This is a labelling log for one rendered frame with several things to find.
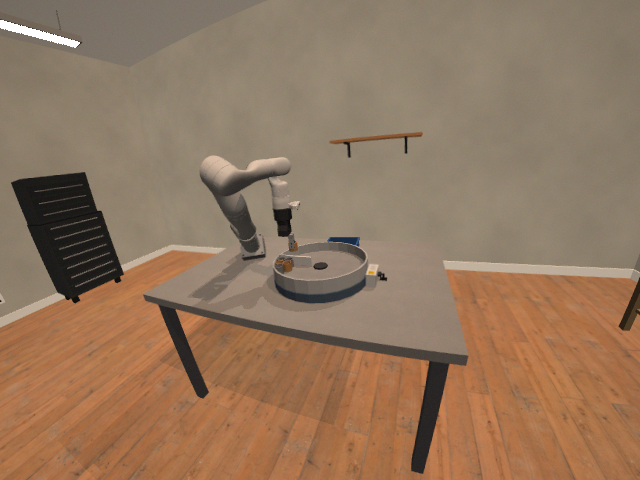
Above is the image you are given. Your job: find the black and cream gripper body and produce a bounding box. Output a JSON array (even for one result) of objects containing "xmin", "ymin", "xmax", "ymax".
[{"xmin": 272, "ymin": 196, "xmax": 300, "ymax": 237}]

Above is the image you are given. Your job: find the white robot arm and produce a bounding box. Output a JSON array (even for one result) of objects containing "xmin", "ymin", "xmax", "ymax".
[{"xmin": 200, "ymin": 156, "xmax": 291, "ymax": 253}]

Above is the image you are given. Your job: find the blue plastic tray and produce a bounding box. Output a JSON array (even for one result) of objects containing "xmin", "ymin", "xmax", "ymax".
[{"xmin": 327, "ymin": 237, "xmax": 360, "ymax": 247}]

